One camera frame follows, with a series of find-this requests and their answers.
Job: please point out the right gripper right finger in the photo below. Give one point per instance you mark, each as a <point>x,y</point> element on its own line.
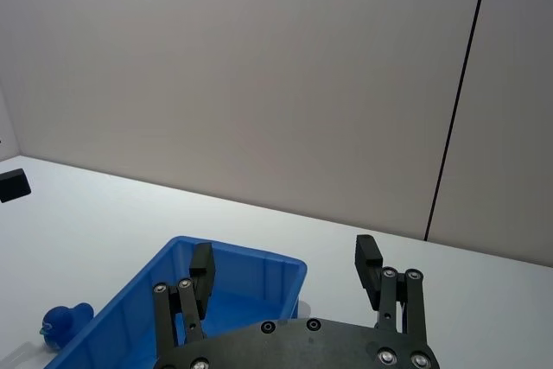
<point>367,271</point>

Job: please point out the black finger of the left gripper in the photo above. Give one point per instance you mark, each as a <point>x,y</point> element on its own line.
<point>13,185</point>

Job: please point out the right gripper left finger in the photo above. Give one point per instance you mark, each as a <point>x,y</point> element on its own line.
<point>202,274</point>

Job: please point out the blue plastic bin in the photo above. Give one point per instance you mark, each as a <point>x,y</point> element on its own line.
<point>255,274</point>

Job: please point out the blue rubber duck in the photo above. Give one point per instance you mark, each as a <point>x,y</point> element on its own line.
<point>65,326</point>

